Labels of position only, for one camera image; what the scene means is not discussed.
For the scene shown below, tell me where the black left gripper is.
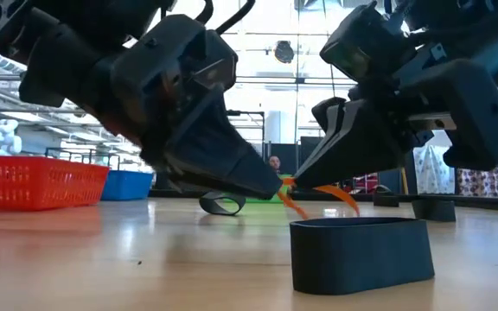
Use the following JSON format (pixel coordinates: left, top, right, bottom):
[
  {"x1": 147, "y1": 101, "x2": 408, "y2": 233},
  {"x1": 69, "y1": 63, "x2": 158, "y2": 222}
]
[{"x1": 18, "y1": 19, "x2": 177, "y2": 174}]

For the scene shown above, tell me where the orange rubber band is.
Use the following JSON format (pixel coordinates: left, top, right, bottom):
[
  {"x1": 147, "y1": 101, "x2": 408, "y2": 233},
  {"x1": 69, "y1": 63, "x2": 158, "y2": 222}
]
[{"x1": 277, "y1": 175, "x2": 361, "y2": 220}]

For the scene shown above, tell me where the green plastic basket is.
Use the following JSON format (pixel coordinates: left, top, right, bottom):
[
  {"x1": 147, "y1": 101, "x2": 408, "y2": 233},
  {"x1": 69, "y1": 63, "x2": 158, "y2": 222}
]
[{"x1": 222, "y1": 174, "x2": 296, "y2": 205}]

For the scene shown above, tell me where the black monitor panel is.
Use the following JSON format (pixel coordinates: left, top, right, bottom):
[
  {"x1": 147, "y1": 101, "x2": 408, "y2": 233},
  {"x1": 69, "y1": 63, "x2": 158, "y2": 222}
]
[{"x1": 297, "y1": 135, "x2": 326, "y2": 174}]

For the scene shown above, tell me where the red floral hanging cloth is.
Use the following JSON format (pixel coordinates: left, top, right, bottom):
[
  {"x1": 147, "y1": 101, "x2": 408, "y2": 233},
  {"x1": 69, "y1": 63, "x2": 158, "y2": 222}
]
[{"x1": 455, "y1": 157, "x2": 498, "y2": 200}]

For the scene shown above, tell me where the white patterned hanging cloth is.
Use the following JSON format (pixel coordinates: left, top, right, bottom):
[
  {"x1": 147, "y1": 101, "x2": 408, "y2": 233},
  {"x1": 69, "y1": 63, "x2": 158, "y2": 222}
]
[{"x1": 412, "y1": 144, "x2": 457, "y2": 195}]

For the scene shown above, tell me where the white humanoid robot figure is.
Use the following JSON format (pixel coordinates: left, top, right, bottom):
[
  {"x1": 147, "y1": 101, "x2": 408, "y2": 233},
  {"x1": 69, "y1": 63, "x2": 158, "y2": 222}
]
[{"x1": 0, "y1": 118, "x2": 23, "y2": 157}]

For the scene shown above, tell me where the blue plastic basket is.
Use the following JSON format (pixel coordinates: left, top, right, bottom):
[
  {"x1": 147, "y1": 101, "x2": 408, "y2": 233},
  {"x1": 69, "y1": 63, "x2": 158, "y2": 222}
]
[{"x1": 99, "y1": 169, "x2": 155, "y2": 203}]

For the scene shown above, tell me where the grey overhead crossbar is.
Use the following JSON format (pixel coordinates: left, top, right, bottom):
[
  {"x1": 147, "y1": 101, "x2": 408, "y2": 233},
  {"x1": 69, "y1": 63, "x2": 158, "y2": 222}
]
[{"x1": 0, "y1": 73, "x2": 498, "y2": 87}]

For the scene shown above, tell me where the red plastic basket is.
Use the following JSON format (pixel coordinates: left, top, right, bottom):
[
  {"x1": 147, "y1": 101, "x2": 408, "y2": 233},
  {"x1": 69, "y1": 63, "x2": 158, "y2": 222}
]
[{"x1": 0, "y1": 154, "x2": 111, "y2": 213}]

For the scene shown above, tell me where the black rack frame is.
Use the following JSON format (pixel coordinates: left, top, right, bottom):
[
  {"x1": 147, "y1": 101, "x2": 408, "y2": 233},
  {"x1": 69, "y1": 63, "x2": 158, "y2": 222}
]
[{"x1": 226, "y1": 109, "x2": 267, "y2": 156}]

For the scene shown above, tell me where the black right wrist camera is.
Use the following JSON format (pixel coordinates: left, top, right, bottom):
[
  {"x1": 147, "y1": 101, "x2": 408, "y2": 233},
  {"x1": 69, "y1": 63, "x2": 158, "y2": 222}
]
[{"x1": 320, "y1": 1, "x2": 412, "y2": 83}]

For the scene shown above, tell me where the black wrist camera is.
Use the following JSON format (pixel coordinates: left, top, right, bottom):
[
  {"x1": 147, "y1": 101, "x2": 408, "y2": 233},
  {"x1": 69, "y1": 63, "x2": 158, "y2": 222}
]
[
  {"x1": 112, "y1": 14, "x2": 239, "y2": 126},
  {"x1": 320, "y1": 1, "x2": 412, "y2": 83}
]

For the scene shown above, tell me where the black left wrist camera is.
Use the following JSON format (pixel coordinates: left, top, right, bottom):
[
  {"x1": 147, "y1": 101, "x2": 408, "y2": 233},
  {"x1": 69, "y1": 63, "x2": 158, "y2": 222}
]
[{"x1": 112, "y1": 14, "x2": 239, "y2": 126}]

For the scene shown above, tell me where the black overhead camera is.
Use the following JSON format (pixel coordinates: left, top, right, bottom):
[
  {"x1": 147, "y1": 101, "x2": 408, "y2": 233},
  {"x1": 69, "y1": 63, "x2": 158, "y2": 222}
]
[{"x1": 271, "y1": 39, "x2": 297, "y2": 66}]

